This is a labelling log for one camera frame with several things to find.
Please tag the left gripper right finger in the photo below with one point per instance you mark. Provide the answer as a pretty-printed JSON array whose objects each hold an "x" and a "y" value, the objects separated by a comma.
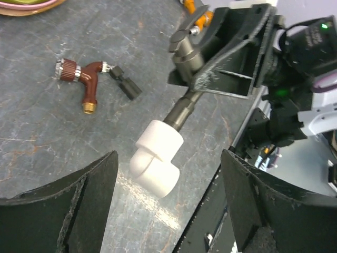
[{"x": 271, "y": 215}]

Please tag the dark grey metal faucet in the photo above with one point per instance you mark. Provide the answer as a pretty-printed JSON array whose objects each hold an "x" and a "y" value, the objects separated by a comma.
[{"x": 188, "y": 61}]

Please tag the white pvc elbow fitting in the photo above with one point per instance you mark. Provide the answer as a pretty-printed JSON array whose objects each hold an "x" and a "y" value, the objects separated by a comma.
[{"x": 151, "y": 165}]

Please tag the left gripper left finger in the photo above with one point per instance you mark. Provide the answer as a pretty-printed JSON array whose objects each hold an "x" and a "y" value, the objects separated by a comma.
[{"x": 67, "y": 215}]

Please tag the orange faucet with white elbow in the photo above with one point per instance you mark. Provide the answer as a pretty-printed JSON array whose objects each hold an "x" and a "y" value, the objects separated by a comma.
[{"x": 202, "y": 22}]

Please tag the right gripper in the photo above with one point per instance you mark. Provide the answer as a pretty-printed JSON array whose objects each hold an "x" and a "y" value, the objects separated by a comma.
[{"x": 234, "y": 71}]

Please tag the small black connector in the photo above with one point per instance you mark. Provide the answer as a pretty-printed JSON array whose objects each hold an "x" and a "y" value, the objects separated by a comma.
[{"x": 130, "y": 89}]

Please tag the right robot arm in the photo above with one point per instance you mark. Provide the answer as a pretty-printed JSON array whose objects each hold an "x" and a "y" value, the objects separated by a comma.
[{"x": 303, "y": 105}]

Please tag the maroon faucet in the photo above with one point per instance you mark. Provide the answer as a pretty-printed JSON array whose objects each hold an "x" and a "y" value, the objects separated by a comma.
[{"x": 70, "y": 71}]

